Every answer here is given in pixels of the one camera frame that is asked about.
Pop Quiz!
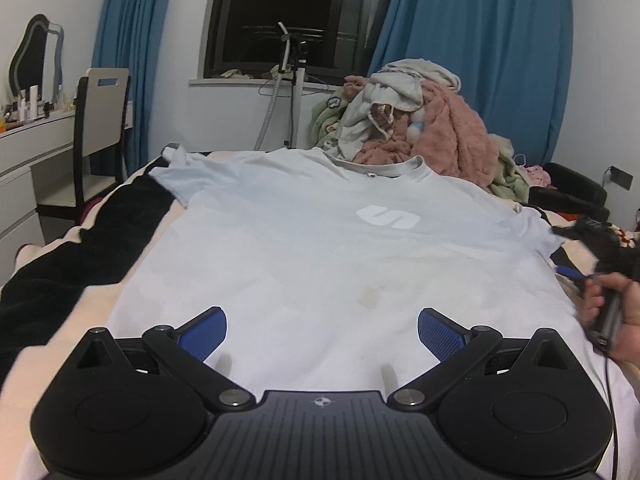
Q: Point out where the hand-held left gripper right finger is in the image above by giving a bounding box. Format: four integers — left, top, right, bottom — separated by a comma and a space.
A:
387, 307, 577, 415

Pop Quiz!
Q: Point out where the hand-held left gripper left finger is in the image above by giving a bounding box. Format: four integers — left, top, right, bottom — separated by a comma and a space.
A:
66, 306, 257, 415

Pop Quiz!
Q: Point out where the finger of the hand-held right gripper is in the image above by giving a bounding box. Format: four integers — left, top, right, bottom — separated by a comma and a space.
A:
550, 255, 590, 285

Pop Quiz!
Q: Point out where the white t-shirt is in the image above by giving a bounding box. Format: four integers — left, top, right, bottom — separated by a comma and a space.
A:
107, 142, 618, 480

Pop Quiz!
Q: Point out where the pile of clothes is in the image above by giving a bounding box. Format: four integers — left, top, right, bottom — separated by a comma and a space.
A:
309, 87, 531, 206

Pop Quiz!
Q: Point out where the person's right hand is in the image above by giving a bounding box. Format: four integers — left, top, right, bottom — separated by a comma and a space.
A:
580, 272, 640, 363

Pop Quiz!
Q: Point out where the black armchair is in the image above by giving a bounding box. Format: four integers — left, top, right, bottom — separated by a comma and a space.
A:
527, 161, 611, 221

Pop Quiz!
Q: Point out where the pink clothing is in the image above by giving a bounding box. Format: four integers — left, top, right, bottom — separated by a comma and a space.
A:
520, 164, 552, 188

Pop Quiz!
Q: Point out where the striped fleece blanket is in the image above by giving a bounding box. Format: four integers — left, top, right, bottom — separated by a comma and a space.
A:
0, 147, 640, 480

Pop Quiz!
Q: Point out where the pink fluffy blanket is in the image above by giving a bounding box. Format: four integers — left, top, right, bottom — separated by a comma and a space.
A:
345, 75, 503, 196

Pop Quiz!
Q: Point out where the blue curtain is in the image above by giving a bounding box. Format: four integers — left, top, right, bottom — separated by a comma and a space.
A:
90, 0, 181, 181
367, 0, 575, 193

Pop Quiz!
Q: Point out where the white and black chair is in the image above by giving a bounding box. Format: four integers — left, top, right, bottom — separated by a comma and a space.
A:
37, 67, 132, 226

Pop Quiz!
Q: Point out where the white vanity desk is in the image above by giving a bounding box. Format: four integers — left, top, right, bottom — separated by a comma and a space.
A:
0, 102, 81, 281

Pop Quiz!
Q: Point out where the garment steamer stand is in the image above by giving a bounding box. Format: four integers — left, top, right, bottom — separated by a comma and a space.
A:
252, 21, 311, 151

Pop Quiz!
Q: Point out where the beige garment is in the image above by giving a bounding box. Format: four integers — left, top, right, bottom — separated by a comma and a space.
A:
377, 58, 462, 96

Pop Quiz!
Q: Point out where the white hooded garment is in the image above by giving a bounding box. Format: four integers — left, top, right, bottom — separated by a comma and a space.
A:
320, 82, 426, 163

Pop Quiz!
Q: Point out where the row of cosmetic bottles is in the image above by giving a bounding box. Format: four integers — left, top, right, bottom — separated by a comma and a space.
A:
2, 85, 76, 123

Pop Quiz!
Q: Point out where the dark window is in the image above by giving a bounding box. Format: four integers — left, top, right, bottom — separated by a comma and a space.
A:
204, 0, 396, 81

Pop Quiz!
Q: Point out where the black wall socket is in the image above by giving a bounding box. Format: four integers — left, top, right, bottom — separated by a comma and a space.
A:
607, 165, 635, 190

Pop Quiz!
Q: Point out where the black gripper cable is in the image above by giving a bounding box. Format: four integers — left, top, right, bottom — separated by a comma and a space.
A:
602, 347, 622, 480

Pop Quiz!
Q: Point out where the wavy-frame mirror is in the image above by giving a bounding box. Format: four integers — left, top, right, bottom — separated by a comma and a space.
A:
10, 14, 66, 106

